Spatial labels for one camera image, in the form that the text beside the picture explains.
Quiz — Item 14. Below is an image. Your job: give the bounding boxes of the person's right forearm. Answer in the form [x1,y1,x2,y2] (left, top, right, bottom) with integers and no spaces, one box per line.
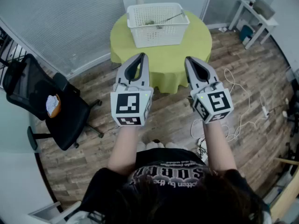
[202,121,238,173]

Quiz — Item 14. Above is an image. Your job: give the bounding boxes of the crumpled white paper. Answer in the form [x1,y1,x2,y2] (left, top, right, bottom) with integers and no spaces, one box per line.
[45,94,59,114]

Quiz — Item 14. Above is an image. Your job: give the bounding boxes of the grey tray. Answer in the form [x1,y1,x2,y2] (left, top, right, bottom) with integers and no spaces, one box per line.
[253,0,276,20]

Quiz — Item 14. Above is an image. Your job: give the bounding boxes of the orange bowl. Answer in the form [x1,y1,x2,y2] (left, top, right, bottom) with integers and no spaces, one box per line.
[47,93,62,119]

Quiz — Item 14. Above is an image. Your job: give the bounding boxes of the teal bin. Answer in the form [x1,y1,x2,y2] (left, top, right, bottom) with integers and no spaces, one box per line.
[239,24,254,42]

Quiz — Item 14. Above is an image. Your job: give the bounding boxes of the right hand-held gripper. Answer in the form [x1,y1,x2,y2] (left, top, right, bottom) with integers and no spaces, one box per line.
[185,56,235,125]

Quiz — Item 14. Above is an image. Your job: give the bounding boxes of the long white cable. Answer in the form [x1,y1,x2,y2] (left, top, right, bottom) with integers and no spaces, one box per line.
[190,68,269,142]

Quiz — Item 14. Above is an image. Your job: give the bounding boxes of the pale glass desk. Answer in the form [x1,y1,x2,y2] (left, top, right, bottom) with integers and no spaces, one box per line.
[0,87,62,224]

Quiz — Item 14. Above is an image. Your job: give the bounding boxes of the black office chair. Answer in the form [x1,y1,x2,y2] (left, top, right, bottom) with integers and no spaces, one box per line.
[2,53,105,151]

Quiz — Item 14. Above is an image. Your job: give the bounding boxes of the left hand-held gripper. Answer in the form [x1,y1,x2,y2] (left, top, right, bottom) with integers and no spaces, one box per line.
[109,52,155,127]

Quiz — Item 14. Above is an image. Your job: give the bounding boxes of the round table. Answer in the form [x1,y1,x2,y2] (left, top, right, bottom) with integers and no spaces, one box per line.
[109,10,213,95]

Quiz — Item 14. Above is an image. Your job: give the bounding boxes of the light wooden desk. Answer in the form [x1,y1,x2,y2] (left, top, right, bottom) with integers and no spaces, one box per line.
[268,157,299,222]

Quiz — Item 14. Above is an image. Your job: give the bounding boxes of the bunch of artificial flowers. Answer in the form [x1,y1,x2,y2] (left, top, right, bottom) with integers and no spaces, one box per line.
[144,12,184,30]

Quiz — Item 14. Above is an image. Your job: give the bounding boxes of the white side table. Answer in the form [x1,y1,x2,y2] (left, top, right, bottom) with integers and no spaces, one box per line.
[228,0,280,50]

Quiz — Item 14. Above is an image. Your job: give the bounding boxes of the person's black printed t-shirt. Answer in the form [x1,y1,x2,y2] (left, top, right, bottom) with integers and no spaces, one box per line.
[79,147,271,224]

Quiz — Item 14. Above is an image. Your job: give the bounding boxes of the black metal rack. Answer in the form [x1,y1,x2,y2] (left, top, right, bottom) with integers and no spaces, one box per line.
[0,27,27,68]

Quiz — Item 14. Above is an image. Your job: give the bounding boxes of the white plastic laundry basket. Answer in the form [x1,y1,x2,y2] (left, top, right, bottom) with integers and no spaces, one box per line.
[127,3,190,49]

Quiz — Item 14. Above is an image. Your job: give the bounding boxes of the person's left forearm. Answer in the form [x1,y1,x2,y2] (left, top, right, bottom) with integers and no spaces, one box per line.
[107,124,141,176]

